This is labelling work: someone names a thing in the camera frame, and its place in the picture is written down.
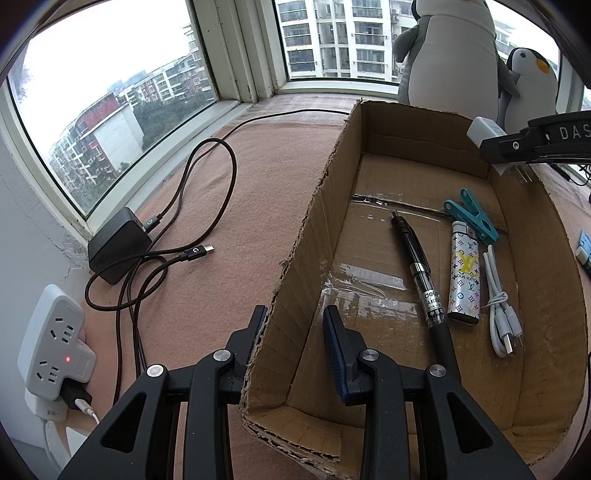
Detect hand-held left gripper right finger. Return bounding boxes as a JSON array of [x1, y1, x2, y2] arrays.
[[322, 305, 539, 480]]

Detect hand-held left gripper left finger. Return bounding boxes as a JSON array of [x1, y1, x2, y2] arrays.
[[58, 305, 269, 480]]

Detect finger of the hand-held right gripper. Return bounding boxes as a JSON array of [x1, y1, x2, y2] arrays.
[[480, 128, 550, 165]]

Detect white charger plug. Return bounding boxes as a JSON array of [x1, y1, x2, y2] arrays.
[[466, 117, 532, 186]]

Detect teal clothespin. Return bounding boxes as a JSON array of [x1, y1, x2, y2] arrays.
[[443, 188, 501, 244]]

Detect cardboard box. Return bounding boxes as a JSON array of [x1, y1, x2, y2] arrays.
[[240, 98, 591, 478]]

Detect black gel pen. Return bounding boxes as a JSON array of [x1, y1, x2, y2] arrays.
[[390, 210, 462, 384]]

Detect silver patterned lighter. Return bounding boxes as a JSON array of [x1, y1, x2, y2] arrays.
[[447, 220, 482, 324]]

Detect white USB cable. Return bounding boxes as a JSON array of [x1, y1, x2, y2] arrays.
[[480, 244, 525, 357]]

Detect small penguin plush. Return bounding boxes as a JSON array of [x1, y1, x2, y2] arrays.
[[499, 47, 559, 134]]

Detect large penguin plush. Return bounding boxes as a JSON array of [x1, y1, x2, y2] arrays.
[[392, 0, 520, 114]]

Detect black power adapter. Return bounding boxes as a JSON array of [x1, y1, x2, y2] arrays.
[[88, 207, 160, 285]]

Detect black USB plug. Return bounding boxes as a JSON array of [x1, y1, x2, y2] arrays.
[[59, 379, 93, 411]]

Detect white power strip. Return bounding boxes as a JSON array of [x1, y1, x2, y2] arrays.
[[17, 284, 98, 401]]

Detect dark braided charging cable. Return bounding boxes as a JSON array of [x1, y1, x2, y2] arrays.
[[84, 137, 237, 398]]

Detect thin white charging cable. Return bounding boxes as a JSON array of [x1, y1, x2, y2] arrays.
[[76, 399, 101, 423]]

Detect white wall plug adapter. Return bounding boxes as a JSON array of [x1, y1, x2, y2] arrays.
[[23, 390, 70, 423]]

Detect black ring light cable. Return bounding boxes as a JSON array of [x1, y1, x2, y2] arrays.
[[222, 108, 352, 139]]

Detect white window frame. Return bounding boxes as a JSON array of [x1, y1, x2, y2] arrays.
[[0, 0, 407, 232]]

